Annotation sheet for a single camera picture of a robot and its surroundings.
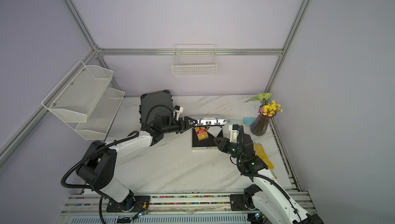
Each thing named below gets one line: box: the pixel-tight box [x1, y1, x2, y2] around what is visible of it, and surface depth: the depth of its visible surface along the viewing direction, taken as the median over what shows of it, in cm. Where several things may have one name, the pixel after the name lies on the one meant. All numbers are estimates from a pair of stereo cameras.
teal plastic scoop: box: [228, 117, 257, 126], surface depth 108 cm
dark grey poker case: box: [139, 89, 174, 128], surface depth 109 cm
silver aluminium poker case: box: [191, 114, 227, 150], surface depth 95 cm
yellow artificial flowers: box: [243, 92, 284, 118], surface depth 85 cm
